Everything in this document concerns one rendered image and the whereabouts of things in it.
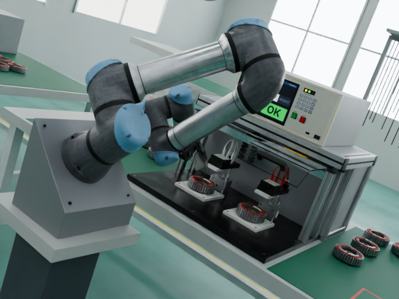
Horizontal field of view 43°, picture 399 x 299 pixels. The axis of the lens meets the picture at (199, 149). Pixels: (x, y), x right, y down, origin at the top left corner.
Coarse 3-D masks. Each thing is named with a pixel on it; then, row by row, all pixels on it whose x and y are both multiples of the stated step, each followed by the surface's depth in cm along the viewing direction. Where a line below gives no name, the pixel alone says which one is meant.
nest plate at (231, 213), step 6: (228, 210) 187; (234, 210) 189; (228, 216) 184; (234, 216) 183; (240, 222) 181; (246, 222) 181; (252, 222) 183; (264, 222) 187; (270, 222) 189; (252, 228) 178; (258, 228) 179; (264, 228) 183
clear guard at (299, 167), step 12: (252, 144) 175; (264, 144) 180; (276, 144) 188; (240, 156) 172; (252, 156) 171; (276, 156) 169; (288, 156) 173; (300, 156) 181; (264, 168) 167; (276, 168) 166; (288, 168) 165; (300, 168) 164; (312, 168) 167; (324, 168) 175; (288, 180) 162; (300, 180) 161
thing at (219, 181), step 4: (212, 176) 211; (216, 176) 210; (220, 176) 211; (212, 180) 211; (216, 180) 210; (220, 180) 208; (224, 180) 207; (228, 180) 209; (216, 184) 210; (220, 184) 208; (228, 184) 209; (216, 188) 210; (220, 188) 209; (228, 188) 211; (224, 192) 210
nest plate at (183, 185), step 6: (180, 186) 196; (186, 186) 197; (192, 192) 193; (198, 192) 195; (216, 192) 202; (198, 198) 191; (204, 198) 191; (210, 198) 193; (216, 198) 197; (222, 198) 202
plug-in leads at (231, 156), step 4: (232, 144) 207; (224, 148) 208; (232, 148) 211; (224, 152) 208; (228, 152) 206; (232, 152) 211; (236, 152) 208; (228, 156) 206; (232, 156) 206; (232, 160) 208
